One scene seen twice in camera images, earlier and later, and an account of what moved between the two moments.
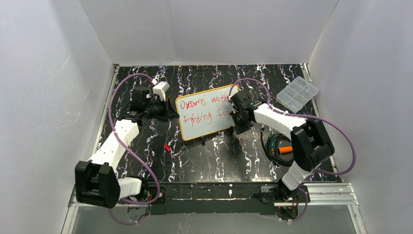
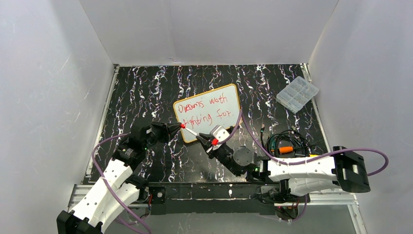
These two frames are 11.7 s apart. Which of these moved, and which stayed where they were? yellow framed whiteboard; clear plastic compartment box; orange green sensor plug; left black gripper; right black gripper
Moved: left black gripper; right black gripper
Stayed: clear plastic compartment box; yellow framed whiteboard; orange green sensor plug
